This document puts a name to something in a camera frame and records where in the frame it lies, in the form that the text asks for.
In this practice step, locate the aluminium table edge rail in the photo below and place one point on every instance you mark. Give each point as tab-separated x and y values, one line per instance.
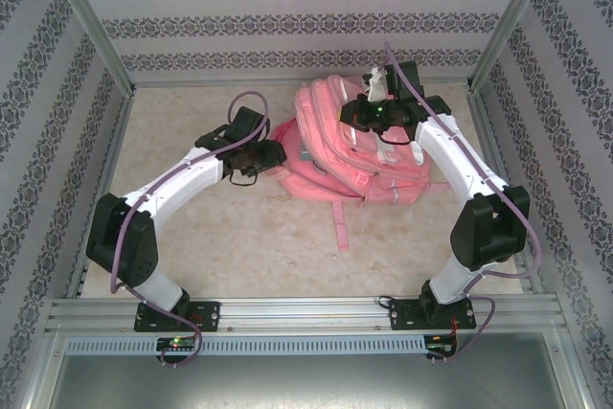
483	117
107	169

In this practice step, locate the aluminium frame post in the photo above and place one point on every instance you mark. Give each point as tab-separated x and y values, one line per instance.
508	21
93	26

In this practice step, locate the pink backpack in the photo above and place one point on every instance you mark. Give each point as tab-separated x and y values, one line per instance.
325	160

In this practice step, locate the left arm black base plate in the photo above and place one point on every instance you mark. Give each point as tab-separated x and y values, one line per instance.
206	315

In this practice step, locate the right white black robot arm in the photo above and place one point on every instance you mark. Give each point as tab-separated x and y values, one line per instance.
450	155

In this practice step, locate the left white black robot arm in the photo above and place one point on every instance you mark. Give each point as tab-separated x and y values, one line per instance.
182	179

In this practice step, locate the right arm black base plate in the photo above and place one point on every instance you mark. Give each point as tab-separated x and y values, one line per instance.
400	315

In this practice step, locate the aluminium mounting rail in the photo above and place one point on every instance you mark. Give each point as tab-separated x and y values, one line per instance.
306	313

